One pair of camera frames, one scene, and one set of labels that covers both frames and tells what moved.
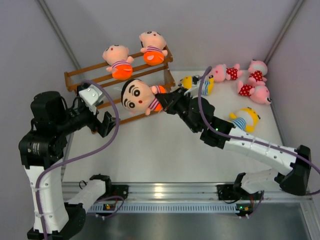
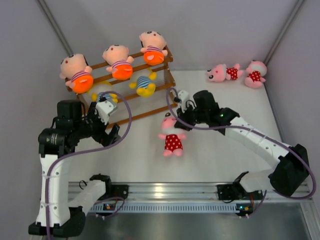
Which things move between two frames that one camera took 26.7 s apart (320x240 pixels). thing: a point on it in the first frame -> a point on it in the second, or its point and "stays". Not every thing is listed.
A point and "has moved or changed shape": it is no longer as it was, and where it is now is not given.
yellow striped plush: x=208 y=85 -> x=145 y=88
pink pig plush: x=257 y=70 stays
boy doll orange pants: x=117 y=56 stays
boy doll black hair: x=138 y=97 -> x=74 y=68
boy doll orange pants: x=153 y=44 stays
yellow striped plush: x=246 y=118 has moved or changed shape
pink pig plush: x=219 y=72 stays
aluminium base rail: x=182 y=198 stays
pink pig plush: x=259 y=94 -> x=173 y=137
